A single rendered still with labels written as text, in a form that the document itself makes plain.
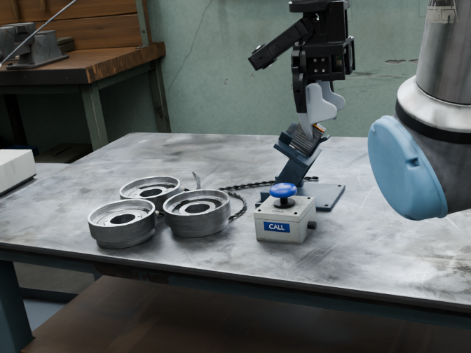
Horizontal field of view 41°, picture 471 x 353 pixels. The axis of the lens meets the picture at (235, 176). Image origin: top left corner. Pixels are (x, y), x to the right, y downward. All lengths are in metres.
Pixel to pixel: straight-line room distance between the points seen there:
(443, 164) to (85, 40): 2.46
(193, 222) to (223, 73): 1.85
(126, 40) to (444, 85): 2.30
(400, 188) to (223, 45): 2.10
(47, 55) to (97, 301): 1.52
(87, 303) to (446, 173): 0.90
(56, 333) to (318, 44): 0.74
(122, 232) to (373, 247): 0.36
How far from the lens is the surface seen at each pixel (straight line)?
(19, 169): 1.75
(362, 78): 2.53
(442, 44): 0.61
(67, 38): 2.98
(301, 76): 0.95
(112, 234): 0.95
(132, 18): 2.80
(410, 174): 0.64
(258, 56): 0.99
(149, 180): 1.13
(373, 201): 1.03
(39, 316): 2.07
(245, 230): 0.96
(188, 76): 2.83
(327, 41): 0.95
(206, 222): 0.94
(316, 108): 0.97
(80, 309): 1.35
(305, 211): 0.90
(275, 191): 0.90
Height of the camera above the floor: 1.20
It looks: 20 degrees down
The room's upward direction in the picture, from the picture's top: 7 degrees counter-clockwise
